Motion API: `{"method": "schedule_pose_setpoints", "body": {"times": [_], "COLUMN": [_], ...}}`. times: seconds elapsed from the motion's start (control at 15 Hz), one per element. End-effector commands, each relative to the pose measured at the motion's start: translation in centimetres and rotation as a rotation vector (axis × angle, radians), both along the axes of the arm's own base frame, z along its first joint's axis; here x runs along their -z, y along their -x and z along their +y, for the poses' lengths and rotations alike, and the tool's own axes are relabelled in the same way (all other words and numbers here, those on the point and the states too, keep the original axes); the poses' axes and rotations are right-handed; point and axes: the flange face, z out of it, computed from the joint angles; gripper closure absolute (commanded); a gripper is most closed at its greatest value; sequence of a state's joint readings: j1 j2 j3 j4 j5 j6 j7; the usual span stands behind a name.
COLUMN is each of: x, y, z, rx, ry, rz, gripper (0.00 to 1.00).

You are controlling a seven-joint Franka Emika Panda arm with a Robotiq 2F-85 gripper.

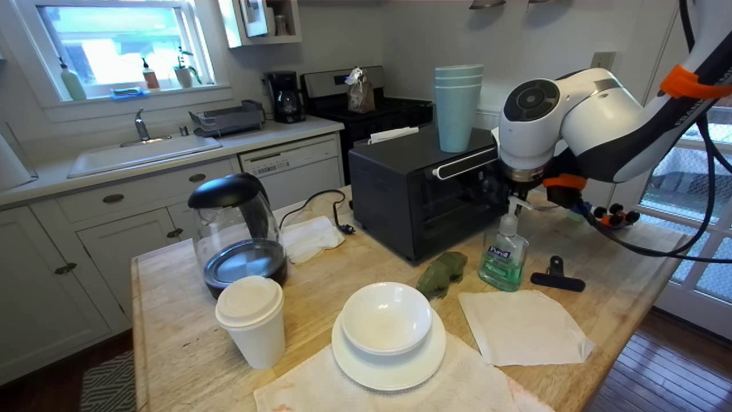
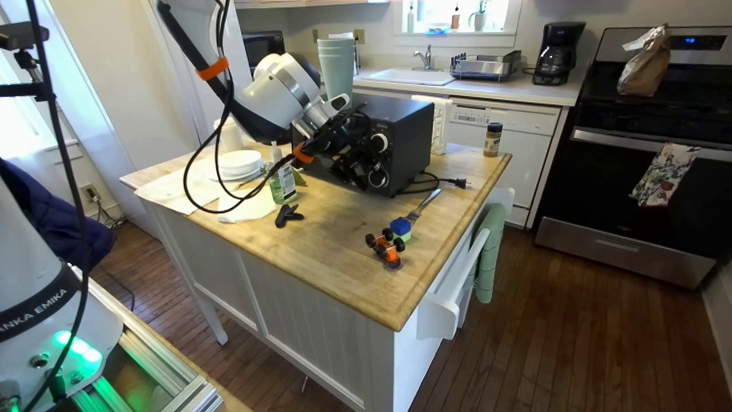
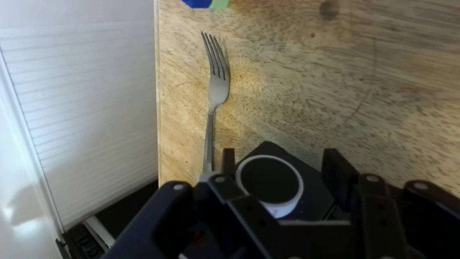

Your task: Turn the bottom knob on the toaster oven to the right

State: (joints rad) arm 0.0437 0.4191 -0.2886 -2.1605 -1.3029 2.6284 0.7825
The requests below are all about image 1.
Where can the kitchen window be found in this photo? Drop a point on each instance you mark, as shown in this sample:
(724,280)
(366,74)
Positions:
(114,48)

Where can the black coffee maker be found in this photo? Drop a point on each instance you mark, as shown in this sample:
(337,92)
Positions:
(285,97)

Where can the white green soap bottle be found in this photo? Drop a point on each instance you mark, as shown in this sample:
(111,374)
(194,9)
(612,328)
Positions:
(73,83)

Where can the white paper cup with lid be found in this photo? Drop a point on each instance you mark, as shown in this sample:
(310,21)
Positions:
(251,322)

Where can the glass kettle black lid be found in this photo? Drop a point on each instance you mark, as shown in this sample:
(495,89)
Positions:
(235,237)

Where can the blue sponge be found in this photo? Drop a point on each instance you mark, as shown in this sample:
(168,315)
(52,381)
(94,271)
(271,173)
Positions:
(129,94)

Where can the white kitchen sink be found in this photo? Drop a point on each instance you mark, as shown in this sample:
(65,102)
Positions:
(140,153)

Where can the clear tied bag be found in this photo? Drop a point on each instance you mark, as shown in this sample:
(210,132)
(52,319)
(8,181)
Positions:
(360,92)

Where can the white folded napkin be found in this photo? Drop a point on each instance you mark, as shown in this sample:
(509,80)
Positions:
(523,328)

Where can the white door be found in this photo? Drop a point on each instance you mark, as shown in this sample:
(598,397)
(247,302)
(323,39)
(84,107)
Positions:
(686,306)

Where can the small red-labelled bottle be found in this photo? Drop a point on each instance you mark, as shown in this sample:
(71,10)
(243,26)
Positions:
(148,76)

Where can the orange toy car black wheels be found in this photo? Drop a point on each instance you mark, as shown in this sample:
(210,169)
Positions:
(615,218)

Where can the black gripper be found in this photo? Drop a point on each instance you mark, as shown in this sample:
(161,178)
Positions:
(525,180)

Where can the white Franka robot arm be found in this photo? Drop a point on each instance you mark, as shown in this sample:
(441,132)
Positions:
(603,116)

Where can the black kitchen stove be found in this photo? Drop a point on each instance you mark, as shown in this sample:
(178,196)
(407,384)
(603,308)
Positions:
(381,116)

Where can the teal plastic cup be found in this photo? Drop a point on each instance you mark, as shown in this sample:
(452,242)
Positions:
(458,69)
(458,118)
(458,76)

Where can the white wall shelf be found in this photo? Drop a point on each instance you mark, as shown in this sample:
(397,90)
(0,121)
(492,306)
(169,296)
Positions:
(255,25)

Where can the white red-stained cloth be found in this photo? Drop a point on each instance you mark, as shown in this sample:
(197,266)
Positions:
(305,392)

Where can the black binder clip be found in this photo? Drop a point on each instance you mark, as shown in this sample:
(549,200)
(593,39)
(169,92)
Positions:
(561,280)

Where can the green sponge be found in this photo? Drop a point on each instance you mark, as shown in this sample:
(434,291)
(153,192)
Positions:
(441,275)

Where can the silver sink faucet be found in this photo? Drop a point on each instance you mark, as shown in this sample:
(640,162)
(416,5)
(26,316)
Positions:
(140,128)

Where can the white bowl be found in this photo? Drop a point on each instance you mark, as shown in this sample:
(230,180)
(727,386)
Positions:
(385,316)

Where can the green hand sanitizer pump bottle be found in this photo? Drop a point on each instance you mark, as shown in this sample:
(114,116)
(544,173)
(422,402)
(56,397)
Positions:
(504,260)

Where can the white crumpled paper towel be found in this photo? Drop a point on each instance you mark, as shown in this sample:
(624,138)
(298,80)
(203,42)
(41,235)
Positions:
(311,240)

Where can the black toaster oven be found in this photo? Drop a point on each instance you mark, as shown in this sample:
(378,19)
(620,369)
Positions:
(412,197)

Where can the white flat packet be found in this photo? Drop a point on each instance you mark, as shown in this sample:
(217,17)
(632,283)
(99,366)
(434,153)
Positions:
(391,134)

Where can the white kitchen counter cabinet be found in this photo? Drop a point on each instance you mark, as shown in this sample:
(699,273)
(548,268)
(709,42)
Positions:
(114,220)

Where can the grey patterned floor rug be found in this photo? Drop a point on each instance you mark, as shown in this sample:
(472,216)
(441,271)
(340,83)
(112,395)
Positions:
(111,386)

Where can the silver toaster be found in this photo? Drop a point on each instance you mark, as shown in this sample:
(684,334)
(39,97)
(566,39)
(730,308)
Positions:
(226,118)

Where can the white round plate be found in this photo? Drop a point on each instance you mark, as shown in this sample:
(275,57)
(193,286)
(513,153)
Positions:
(389,374)

